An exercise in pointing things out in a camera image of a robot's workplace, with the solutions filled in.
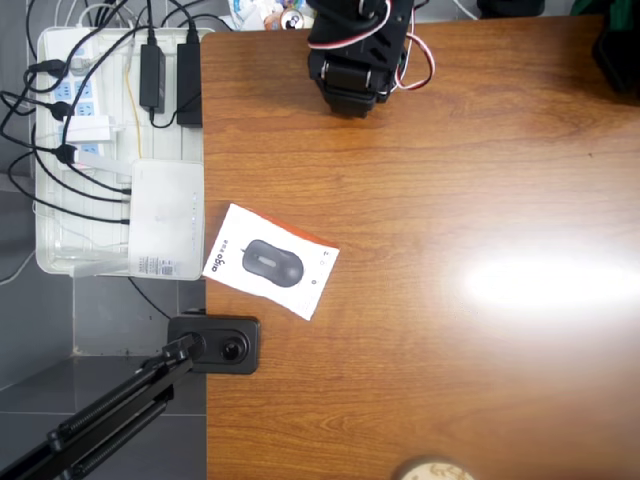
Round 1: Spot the white orange mouse box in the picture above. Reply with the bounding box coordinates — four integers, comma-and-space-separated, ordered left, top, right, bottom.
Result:
202, 202, 341, 321

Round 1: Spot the black desk clamp base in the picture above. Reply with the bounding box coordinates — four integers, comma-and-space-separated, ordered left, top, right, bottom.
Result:
167, 314, 262, 375

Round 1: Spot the white router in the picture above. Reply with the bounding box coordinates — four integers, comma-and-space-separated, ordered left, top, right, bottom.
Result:
72, 149, 206, 282

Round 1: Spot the white plastic tray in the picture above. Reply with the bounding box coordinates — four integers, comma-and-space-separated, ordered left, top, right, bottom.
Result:
35, 27, 207, 281

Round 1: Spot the wide black power adapter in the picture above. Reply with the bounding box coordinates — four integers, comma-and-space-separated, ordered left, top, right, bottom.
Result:
176, 42, 203, 127

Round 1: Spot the slim black power adapter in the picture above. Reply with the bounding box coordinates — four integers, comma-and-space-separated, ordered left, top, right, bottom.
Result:
138, 43, 167, 114

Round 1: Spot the crumpled plastic bag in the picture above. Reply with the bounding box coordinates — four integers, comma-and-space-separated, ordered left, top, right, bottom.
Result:
227, 0, 314, 31

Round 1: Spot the white charger plug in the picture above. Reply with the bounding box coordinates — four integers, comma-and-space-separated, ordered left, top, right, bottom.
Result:
66, 114, 114, 146

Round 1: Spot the round wooden coaster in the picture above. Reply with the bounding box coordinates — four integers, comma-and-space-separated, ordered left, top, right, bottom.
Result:
394, 454, 476, 480

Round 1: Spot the white power strip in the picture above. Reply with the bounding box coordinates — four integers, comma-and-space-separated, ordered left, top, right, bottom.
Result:
44, 34, 117, 162

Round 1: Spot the black perforated block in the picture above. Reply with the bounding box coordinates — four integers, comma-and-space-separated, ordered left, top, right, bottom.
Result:
592, 19, 640, 94

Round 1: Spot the black floor cable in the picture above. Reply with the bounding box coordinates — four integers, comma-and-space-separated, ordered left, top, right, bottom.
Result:
127, 277, 174, 321

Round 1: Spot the black router cable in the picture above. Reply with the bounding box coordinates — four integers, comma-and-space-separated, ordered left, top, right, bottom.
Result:
54, 144, 132, 196
29, 122, 132, 204
7, 149, 132, 225

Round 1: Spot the black adapter output cable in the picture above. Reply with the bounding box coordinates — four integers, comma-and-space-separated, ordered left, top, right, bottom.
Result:
147, 92, 203, 130

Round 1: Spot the red white servo cable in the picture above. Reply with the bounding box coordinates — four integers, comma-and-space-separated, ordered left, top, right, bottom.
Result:
309, 0, 437, 91

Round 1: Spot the thin yellow wire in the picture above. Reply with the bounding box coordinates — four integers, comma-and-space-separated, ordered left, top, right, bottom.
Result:
124, 62, 146, 160

